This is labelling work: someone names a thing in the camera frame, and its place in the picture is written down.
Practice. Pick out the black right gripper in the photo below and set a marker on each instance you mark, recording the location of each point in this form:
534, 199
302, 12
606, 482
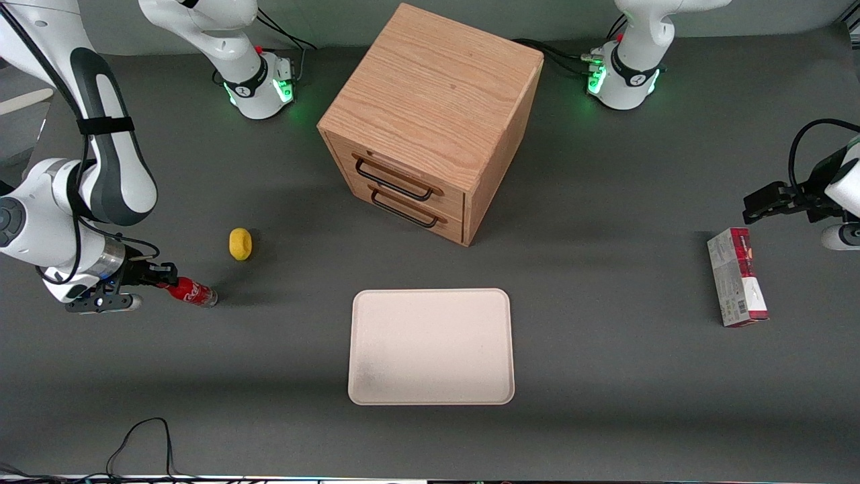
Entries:
136, 272

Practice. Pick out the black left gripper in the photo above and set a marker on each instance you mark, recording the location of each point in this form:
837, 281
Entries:
801, 197

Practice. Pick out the red coke bottle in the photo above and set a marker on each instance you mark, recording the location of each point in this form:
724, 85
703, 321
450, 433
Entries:
191, 292

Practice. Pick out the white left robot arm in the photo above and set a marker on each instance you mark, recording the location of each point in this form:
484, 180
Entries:
635, 40

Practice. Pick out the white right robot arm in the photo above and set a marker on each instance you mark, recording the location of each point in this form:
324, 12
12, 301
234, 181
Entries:
124, 188

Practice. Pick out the beige rectangular tray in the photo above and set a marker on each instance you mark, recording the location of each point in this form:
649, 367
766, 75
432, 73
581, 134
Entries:
430, 346

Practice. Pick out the red white carton box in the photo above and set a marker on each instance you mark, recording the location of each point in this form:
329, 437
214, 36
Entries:
736, 282

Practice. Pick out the yellow lemon toy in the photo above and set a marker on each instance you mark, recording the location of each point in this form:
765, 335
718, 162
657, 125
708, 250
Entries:
240, 244

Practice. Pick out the pale wooden strip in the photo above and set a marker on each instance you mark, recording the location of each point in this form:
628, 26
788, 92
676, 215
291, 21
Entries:
27, 101

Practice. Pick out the wooden drawer front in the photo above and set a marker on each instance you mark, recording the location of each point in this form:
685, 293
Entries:
451, 228
403, 176

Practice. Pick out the wooden drawer cabinet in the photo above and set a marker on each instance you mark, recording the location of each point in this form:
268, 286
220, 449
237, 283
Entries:
430, 87

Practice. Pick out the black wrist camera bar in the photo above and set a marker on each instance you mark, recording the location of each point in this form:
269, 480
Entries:
101, 303

